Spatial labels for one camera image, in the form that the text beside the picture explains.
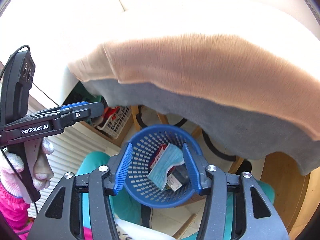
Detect blue surgical face mask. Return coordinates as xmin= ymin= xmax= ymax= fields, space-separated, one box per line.
xmin=148 ymin=143 xmax=184 ymax=191

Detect blue plastic waste basket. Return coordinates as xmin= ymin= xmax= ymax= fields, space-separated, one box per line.
xmin=125 ymin=125 xmax=203 ymax=209

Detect green white milk carton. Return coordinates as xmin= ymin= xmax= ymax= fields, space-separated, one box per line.
xmin=165 ymin=164 xmax=190 ymax=192

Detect gloved left hand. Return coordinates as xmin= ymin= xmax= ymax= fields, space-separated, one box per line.
xmin=1 ymin=138 xmax=54 ymax=204

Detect beige table blanket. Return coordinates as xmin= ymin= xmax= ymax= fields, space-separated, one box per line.
xmin=65 ymin=34 xmax=319 ymax=175

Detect red patterned carton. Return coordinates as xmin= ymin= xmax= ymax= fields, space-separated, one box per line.
xmin=149 ymin=144 xmax=167 ymax=170

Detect white plastic crate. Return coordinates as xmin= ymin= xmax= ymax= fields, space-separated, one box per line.
xmin=96 ymin=106 xmax=131 ymax=139

